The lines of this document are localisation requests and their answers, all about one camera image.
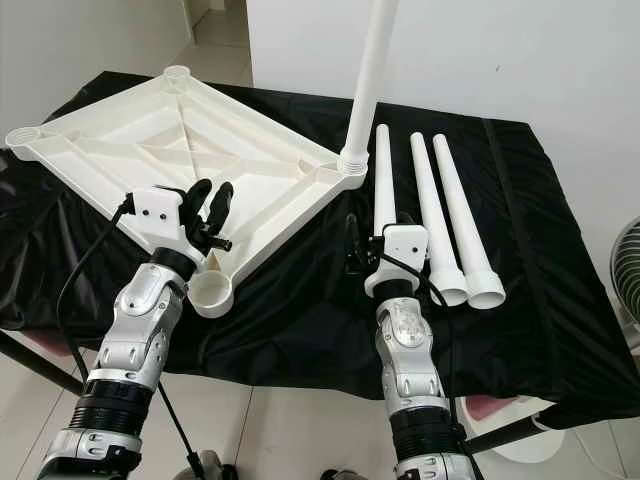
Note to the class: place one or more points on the grey robot left foot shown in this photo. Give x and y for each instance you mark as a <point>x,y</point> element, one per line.
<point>210,466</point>

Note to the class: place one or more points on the black tablecloth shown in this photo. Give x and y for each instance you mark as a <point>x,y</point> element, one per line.
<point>300,320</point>

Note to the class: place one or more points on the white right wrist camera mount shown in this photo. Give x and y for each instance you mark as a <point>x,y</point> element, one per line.
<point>405,245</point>

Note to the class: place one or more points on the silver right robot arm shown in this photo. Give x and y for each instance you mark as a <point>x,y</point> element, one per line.
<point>410,350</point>

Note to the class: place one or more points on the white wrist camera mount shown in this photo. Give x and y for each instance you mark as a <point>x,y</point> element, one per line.
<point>160,212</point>
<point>405,245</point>

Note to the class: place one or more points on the pink plastic object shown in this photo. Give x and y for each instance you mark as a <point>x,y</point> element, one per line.
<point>478,406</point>

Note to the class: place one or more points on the white standing fan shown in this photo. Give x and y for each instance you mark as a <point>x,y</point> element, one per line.
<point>627,285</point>

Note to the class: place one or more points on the white round plastic object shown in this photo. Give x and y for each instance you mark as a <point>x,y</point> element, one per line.
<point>530,415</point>

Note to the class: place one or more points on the red plastic stool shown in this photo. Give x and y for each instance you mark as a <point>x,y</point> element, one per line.
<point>28,345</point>

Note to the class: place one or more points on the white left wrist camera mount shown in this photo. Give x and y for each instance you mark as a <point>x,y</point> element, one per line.
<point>160,212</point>

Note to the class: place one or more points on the white plastic table top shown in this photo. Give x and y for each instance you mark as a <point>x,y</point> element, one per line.
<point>120,135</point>

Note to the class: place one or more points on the white plastic table leg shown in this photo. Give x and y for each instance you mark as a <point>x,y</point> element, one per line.
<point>370,70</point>
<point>385,170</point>
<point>460,210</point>
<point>430,200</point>

